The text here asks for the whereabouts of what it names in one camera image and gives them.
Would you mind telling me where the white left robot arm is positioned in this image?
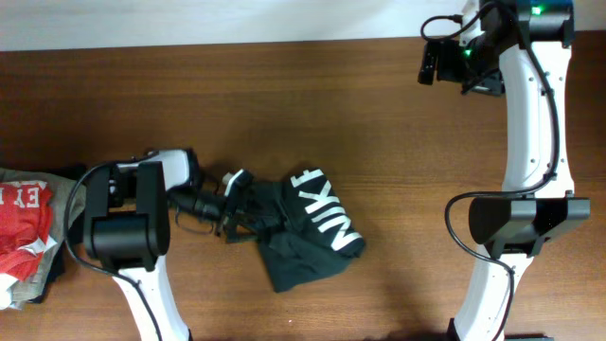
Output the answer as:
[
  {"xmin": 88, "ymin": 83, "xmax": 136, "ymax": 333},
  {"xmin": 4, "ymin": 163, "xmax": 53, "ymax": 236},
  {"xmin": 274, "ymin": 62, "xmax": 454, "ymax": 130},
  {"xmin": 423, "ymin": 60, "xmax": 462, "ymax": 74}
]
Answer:
[{"xmin": 81, "ymin": 149, "xmax": 252, "ymax": 340}]

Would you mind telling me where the red white printed t-shirt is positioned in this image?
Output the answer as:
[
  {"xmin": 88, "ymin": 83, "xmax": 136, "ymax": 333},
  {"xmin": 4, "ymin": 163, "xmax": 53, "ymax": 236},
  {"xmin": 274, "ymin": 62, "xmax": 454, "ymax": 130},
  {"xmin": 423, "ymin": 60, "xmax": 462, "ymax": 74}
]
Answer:
[{"xmin": 1, "ymin": 180, "xmax": 57, "ymax": 310}]

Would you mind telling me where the grey folded t-shirt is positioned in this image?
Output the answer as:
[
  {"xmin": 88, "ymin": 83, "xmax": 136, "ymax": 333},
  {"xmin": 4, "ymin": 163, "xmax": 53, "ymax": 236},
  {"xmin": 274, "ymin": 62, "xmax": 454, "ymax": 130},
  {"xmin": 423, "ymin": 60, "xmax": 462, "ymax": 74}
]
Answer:
[{"xmin": 1, "ymin": 168, "xmax": 76, "ymax": 310}]

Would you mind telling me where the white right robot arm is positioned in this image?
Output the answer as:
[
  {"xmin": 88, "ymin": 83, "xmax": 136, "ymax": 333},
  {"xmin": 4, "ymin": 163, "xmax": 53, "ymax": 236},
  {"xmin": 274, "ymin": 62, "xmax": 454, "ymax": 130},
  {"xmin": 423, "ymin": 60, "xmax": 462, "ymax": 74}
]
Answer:
[{"xmin": 419, "ymin": 1, "xmax": 591, "ymax": 340}]

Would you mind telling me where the black folded garment in pile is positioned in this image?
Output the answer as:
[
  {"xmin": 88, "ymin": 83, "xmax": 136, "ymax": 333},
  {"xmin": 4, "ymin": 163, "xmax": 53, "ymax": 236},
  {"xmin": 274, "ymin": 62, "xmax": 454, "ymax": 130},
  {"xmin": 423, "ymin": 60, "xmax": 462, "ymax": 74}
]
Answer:
[{"xmin": 27, "ymin": 163, "xmax": 87, "ymax": 304}]

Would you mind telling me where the dark green t-shirt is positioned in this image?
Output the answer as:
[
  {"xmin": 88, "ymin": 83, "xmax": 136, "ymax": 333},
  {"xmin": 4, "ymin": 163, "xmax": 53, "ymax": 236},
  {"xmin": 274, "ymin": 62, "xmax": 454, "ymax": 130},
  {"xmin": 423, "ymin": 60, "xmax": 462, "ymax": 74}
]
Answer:
[{"xmin": 223, "ymin": 168, "xmax": 365, "ymax": 293}]

